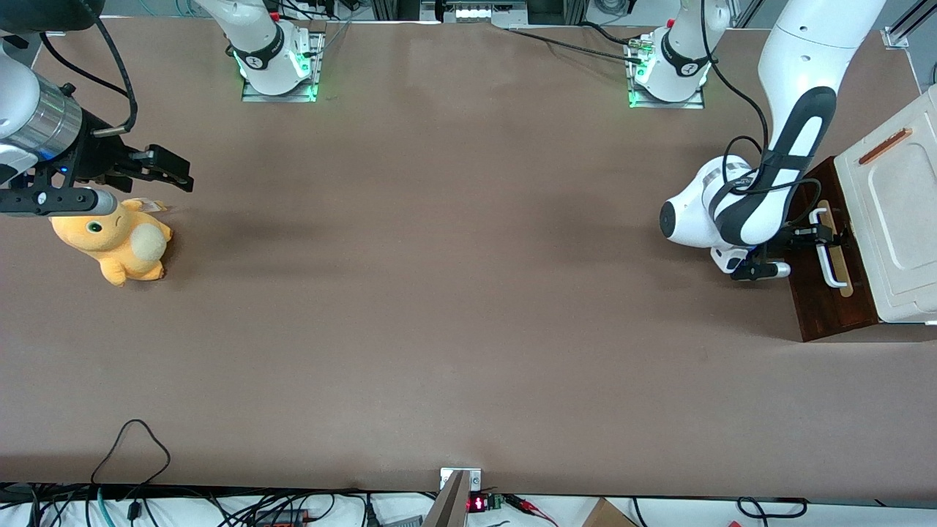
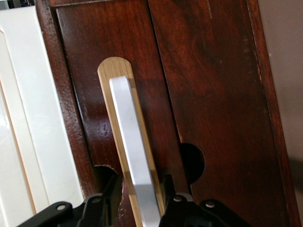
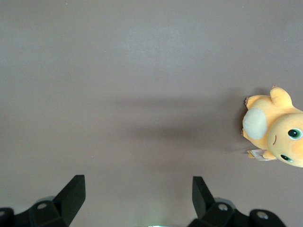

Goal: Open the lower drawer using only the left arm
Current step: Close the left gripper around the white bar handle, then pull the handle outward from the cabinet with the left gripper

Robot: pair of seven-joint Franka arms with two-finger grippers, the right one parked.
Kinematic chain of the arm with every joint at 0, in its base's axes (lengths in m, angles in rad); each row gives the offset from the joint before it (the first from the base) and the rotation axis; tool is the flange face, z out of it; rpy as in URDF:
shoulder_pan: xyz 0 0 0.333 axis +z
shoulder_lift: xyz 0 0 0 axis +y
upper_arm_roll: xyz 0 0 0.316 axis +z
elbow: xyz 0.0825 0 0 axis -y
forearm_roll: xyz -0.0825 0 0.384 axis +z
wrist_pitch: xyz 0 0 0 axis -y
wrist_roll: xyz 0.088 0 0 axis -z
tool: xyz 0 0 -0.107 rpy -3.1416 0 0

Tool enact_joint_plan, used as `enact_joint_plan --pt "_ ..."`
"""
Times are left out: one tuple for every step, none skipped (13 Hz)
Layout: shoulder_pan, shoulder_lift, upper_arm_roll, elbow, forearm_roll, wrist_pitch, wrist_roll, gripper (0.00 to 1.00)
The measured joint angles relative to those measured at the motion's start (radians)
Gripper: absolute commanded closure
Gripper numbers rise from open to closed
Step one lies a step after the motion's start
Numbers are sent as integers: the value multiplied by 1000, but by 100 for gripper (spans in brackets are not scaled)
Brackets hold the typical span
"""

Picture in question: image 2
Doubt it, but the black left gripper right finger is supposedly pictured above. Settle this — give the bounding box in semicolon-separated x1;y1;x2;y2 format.
158;174;252;227

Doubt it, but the wooden paddle with white strip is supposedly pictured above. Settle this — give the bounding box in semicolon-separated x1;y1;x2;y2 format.
97;56;167;227

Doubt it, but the dark wood drawer without handle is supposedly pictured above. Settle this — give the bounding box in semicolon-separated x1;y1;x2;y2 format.
147;0;292;227

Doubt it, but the dark wood drawer with handle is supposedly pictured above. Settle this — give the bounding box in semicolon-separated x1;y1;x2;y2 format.
55;1;193;227

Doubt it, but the white drawer handle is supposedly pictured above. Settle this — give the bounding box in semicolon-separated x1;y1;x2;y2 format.
108;76;164;227

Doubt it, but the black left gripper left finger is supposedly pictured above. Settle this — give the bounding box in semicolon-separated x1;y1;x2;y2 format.
16;174;124;227

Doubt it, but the dark wood cabinet white top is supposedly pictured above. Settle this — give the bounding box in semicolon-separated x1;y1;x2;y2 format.
0;0;303;227

